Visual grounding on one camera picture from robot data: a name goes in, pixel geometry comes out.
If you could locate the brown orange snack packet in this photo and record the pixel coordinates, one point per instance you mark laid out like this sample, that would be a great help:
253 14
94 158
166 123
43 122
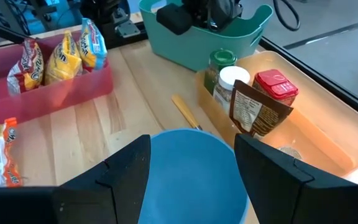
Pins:
256 115

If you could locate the green plastic storage bin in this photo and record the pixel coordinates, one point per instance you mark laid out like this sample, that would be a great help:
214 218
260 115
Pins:
182 49

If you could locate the blue ramen noodle packet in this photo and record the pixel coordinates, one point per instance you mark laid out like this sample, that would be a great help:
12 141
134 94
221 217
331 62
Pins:
93 46

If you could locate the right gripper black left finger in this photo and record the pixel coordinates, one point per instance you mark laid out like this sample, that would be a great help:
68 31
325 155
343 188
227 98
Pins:
120 199

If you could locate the yellow ramen noodle packet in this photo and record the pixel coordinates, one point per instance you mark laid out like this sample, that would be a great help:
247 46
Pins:
64 62

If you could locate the green label spice jar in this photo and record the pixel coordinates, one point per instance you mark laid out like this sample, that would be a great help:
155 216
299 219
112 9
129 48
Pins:
219 62

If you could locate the red yellow ramen packet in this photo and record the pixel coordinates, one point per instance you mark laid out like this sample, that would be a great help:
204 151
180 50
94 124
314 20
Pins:
30 68

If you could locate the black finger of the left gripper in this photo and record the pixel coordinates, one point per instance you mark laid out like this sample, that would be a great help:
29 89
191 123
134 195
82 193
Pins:
174 18

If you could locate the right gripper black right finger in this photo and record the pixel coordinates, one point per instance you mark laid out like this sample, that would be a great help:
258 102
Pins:
284 199

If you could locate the white lid spice jar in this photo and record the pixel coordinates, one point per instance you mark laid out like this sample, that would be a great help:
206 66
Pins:
233 76

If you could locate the silver metal bracket plate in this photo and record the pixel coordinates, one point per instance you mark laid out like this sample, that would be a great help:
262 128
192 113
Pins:
127 28

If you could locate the blue bowl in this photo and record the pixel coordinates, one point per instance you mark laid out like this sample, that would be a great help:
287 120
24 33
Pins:
191 177

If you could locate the pink plastic tray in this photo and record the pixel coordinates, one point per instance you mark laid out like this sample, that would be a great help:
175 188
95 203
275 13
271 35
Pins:
57 96

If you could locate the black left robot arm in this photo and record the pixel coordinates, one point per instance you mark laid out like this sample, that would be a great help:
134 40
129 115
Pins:
101 12

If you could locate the orange plastic tray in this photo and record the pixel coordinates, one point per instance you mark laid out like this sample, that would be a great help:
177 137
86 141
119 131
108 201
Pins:
322 109

